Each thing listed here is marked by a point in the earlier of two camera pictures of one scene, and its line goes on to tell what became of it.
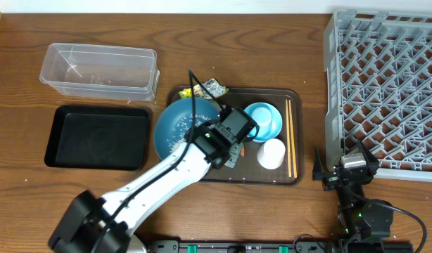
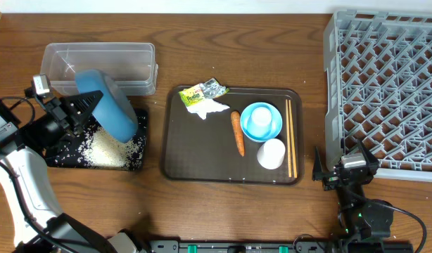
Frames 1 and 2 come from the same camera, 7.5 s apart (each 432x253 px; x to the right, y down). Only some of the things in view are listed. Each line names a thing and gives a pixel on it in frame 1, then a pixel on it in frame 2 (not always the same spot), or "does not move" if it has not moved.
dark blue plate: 173,127 → 113,111
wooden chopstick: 292,138 does not move
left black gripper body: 235,150 → 55,112
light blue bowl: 268,118 does not move
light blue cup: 262,117 does not move
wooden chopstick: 289,163 does not move
